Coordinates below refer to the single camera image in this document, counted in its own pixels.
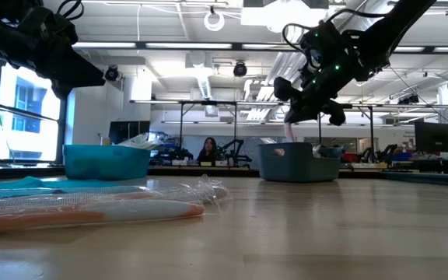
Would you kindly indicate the black rig frame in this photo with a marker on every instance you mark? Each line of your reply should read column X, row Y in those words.
column 208, row 102
column 371, row 128

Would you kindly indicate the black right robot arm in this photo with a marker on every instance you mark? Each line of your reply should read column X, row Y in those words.
column 395, row 23

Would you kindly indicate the background black robot arm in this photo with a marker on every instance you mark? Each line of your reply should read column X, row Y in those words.
column 235, row 149
column 383, row 153
column 177, row 153

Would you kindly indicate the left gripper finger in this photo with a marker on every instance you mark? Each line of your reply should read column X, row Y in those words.
column 61, row 87
column 82, row 74

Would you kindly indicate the black window frame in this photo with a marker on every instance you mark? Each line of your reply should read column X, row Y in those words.
column 65, row 128

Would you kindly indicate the blue background crate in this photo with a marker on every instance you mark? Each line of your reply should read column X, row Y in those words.
column 403, row 156

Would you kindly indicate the black round ceiling camera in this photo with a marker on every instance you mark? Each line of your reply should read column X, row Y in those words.
column 240, row 69
column 111, row 73

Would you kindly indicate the black rail-mounted camera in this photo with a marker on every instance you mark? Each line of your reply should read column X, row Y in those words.
column 408, row 100

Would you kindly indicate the person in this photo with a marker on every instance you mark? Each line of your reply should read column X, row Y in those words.
column 207, row 149

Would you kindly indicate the black monitor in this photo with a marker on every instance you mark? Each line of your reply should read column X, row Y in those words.
column 128, row 132
column 436, row 136

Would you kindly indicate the teal plastic bin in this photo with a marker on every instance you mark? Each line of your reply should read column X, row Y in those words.
column 107, row 163

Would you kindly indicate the dark grey plastic bin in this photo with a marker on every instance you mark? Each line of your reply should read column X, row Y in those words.
column 298, row 167

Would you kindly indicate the green toothbrush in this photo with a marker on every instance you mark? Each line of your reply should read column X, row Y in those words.
column 142, row 141

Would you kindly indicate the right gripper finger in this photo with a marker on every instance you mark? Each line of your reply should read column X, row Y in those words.
column 312, row 113
column 297, row 112

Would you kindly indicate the silver ceiling duct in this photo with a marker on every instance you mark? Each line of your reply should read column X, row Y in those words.
column 205, row 87

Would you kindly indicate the teal plastic lid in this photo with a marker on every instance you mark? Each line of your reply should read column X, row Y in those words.
column 33, row 183

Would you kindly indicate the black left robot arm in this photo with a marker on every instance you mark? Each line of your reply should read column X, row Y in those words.
column 6, row 27

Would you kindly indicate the background dark table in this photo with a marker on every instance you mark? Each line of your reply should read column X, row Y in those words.
column 422, row 167

